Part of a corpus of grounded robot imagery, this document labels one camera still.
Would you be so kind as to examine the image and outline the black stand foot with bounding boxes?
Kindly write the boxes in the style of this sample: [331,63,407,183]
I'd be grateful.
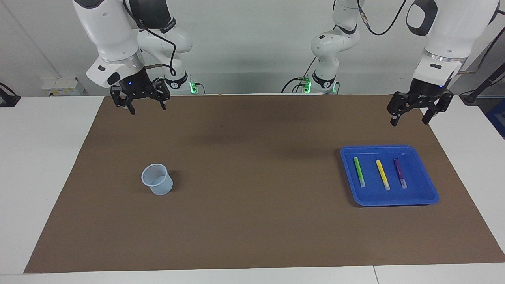
[0,83,21,108]

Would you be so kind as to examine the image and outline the blue plastic tray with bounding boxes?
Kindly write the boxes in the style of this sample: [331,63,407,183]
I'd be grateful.
[340,144,440,207]

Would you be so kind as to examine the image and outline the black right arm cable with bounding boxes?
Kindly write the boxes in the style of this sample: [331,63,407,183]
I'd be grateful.
[122,0,177,77]

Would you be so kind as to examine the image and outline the black stand with pole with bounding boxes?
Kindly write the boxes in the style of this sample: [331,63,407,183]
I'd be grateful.
[460,63,505,106]

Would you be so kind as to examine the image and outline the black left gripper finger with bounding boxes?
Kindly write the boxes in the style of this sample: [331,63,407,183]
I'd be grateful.
[421,92,454,125]
[386,92,413,127]

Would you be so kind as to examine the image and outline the clear plastic cup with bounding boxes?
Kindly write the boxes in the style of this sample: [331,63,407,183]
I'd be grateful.
[141,163,173,196]

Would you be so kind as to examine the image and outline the yellow pen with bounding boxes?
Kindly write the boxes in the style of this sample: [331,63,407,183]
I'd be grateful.
[375,159,391,191]

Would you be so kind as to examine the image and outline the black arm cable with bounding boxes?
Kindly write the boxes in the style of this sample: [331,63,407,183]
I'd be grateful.
[357,0,505,75]
[122,0,177,77]

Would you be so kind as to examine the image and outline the green pen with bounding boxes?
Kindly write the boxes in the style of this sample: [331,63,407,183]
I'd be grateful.
[353,157,366,188]

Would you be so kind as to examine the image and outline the blue object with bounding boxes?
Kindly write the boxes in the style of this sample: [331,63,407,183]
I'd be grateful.
[484,99,505,139]

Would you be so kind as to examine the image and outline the black left base cable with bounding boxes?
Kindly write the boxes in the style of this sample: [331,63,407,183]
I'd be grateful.
[281,77,308,94]

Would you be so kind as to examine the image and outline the white wall socket box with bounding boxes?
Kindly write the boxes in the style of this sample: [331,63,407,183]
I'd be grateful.
[41,76,85,96]

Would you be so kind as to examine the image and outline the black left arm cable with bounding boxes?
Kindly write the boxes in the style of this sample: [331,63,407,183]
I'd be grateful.
[357,0,505,75]

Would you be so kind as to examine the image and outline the brown table mat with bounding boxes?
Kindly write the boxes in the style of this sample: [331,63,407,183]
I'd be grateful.
[24,94,505,274]

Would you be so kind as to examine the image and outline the purple pen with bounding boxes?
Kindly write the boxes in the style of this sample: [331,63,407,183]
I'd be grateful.
[393,158,408,189]

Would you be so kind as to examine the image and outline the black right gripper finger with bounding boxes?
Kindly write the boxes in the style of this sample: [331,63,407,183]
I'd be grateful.
[152,81,171,111]
[110,88,136,116]

